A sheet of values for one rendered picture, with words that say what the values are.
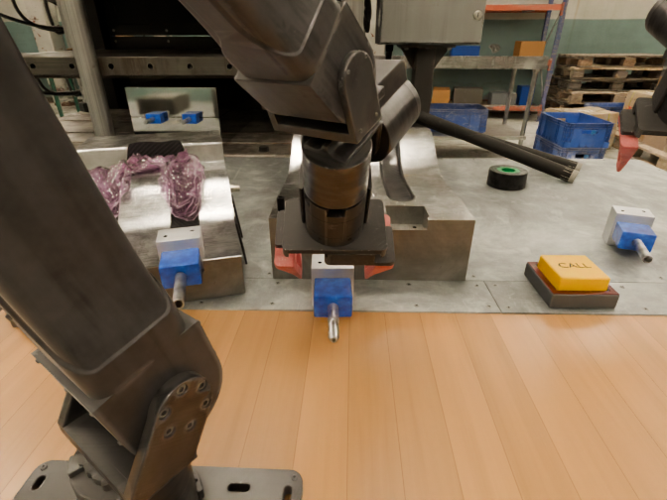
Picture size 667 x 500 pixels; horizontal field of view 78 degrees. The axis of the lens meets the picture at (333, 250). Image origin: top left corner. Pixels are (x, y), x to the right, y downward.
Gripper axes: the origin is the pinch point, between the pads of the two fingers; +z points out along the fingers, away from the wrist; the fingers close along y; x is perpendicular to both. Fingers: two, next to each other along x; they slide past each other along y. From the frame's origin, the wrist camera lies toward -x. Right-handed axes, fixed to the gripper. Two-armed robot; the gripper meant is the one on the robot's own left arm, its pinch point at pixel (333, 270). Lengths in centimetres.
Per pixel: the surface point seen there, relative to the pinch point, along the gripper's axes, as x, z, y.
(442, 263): -3.5, 3.9, -14.4
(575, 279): 0.9, 0.5, -28.9
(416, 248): -4.6, 2.1, -10.8
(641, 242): -8.0, 5.4, -43.9
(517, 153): -47, 24, -44
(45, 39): -639, 330, 465
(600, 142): -251, 200, -238
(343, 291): 3.5, -1.3, -1.1
